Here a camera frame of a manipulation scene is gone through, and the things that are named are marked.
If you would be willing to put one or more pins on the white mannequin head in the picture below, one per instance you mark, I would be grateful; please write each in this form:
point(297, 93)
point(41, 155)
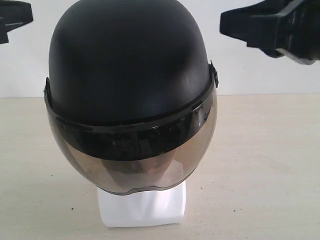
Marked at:
point(143, 209)

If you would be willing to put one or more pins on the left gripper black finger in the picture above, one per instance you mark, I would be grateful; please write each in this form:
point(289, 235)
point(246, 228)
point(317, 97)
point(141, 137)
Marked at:
point(267, 25)

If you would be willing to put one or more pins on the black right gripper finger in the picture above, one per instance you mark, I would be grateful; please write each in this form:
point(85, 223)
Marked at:
point(13, 15)

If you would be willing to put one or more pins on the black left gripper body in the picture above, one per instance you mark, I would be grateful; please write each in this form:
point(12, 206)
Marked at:
point(298, 31)

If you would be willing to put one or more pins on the black helmet with tinted visor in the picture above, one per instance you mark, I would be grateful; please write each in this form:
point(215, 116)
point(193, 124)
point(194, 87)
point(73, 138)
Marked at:
point(131, 96)

